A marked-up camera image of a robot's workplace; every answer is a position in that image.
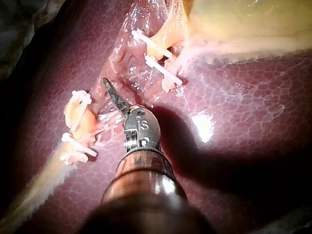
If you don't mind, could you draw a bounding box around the right arm instrument jaw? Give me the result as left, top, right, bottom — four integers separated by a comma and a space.
102, 78, 133, 116

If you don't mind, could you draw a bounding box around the right arm instrument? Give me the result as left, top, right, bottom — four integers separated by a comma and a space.
123, 104, 161, 154

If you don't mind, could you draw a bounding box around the thin tube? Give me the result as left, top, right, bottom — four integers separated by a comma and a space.
146, 31, 178, 94
63, 96, 98, 152

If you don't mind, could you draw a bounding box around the white clip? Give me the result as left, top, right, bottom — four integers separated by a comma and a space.
59, 152, 89, 166
132, 29, 173, 59
70, 90, 93, 131
144, 55, 183, 85
60, 133, 98, 157

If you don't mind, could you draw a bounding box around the dark red liver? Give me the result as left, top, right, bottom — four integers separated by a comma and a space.
0, 0, 312, 234

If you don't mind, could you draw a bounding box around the gallbladder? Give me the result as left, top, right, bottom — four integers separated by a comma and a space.
187, 0, 312, 64

